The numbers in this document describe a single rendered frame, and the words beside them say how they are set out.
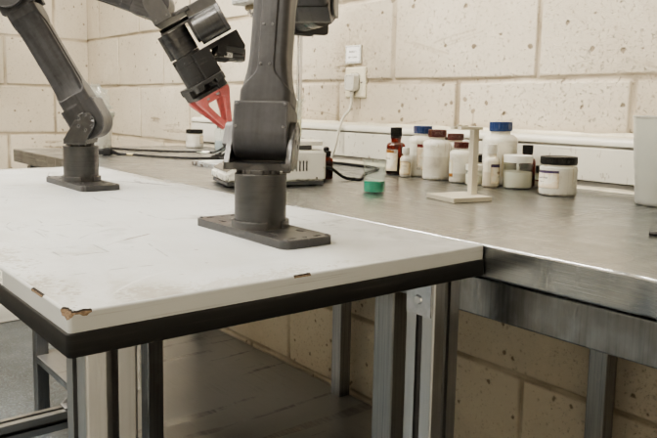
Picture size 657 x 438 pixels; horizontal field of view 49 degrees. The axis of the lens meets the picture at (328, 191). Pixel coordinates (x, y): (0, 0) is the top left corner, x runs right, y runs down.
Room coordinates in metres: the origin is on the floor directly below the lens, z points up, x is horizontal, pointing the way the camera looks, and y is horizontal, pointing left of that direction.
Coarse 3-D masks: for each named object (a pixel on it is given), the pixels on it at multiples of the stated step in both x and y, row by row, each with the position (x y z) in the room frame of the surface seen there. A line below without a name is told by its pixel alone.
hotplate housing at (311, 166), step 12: (300, 156) 1.39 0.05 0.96; (312, 156) 1.40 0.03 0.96; (324, 156) 1.41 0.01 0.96; (216, 168) 1.43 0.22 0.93; (300, 168) 1.39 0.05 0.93; (312, 168) 1.40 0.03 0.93; (324, 168) 1.41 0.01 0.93; (216, 180) 1.42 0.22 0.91; (228, 180) 1.34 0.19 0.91; (288, 180) 1.38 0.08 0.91; (300, 180) 1.39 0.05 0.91; (312, 180) 1.40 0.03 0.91
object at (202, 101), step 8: (216, 88) 1.33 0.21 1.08; (224, 88) 1.34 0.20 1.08; (184, 96) 1.37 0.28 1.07; (192, 96) 1.34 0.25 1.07; (200, 96) 1.32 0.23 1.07; (208, 96) 1.33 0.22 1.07; (216, 96) 1.34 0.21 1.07; (224, 96) 1.35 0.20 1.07; (200, 104) 1.32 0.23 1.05; (208, 104) 1.33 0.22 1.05; (224, 104) 1.36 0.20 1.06; (208, 112) 1.34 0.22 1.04; (216, 120) 1.35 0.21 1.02; (224, 120) 1.35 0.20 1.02
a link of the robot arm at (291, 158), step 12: (228, 132) 0.88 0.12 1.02; (288, 132) 0.86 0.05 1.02; (228, 144) 0.87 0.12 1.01; (288, 144) 0.86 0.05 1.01; (228, 156) 0.86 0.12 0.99; (288, 156) 0.85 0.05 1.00; (228, 168) 0.85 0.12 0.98; (240, 168) 0.85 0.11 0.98; (252, 168) 0.85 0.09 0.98; (264, 168) 0.85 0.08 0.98; (276, 168) 0.84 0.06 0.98; (288, 168) 0.84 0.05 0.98
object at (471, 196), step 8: (456, 128) 1.24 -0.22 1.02; (464, 128) 1.22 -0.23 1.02; (472, 128) 1.23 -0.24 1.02; (480, 128) 1.23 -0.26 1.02; (472, 136) 1.24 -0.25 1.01; (472, 144) 1.24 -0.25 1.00; (472, 152) 1.24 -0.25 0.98; (472, 160) 1.24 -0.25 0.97; (472, 168) 1.24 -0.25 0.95; (472, 176) 1.24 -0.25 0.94; (472, 184) 1.24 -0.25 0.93; (448, 192) 1.27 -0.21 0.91; (456, 192) 1.28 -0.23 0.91; (464, 192) 1.28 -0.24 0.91; (472, 192) 1.24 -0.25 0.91; (448, 200) 1.20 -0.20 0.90; (456, 200) 1.19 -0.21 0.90; (464, 200) 1.19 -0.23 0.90; (472, 200) 1.20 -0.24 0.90; (480, 200) 1.21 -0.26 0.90; (488, 200) 1.22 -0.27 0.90
